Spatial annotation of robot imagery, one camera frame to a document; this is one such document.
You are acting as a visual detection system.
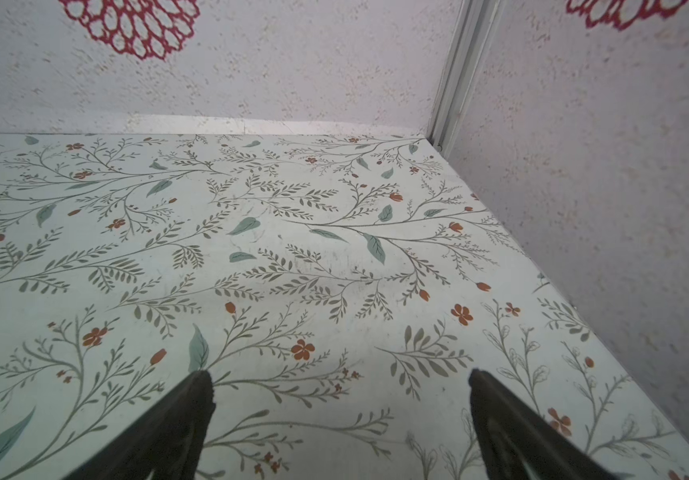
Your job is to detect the aluminium corner frame post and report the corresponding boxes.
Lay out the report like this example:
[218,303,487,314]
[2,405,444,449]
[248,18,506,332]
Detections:
[426,0,506,156]

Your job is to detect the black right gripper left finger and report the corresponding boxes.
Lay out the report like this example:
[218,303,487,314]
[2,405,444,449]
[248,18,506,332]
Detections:
[68,371,216,480]

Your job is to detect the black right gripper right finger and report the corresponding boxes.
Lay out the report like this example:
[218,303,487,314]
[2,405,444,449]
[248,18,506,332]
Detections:
[469,369,616,480]

